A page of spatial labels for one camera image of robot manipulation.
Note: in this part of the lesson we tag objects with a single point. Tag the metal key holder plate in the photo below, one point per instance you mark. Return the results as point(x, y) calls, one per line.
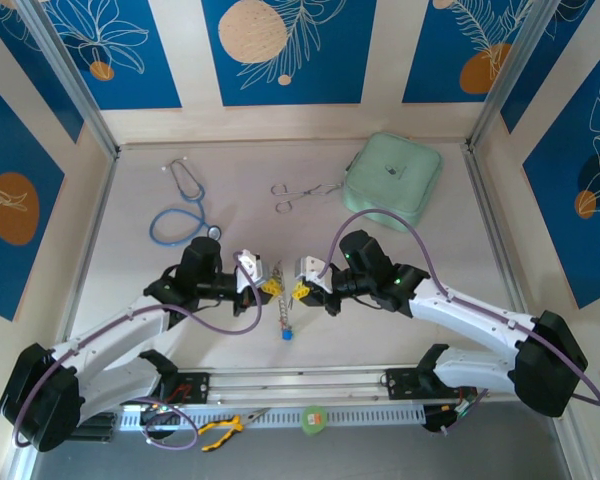
point(283, 310)

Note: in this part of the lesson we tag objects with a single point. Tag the key with blue tag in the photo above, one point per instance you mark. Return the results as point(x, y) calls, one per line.
point(286, 335)

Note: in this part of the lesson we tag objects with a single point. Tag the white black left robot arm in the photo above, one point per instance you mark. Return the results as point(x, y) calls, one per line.
point(120, 325)

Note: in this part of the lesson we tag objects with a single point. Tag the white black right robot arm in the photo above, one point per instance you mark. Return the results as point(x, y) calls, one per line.
point(460, 310)

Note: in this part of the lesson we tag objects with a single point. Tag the blue stethoscope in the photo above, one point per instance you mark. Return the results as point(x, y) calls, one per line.
point(214, 232)

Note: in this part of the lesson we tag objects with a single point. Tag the mint green zip pouch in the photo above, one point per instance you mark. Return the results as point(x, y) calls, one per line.
point(395, 150)

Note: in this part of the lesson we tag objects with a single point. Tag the black ribbed block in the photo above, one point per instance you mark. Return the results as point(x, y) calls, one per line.
point(100, 429)

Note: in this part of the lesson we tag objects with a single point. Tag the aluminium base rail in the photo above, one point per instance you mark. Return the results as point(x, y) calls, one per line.
point(300, 382)

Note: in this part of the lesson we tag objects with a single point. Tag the aluminium table edge rail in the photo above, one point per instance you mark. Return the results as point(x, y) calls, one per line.
point(92, 235)
point(495, 225)

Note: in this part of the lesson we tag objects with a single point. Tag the aluminium frame post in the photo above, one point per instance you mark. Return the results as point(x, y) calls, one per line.
point(497, 95)
point(71, 75)

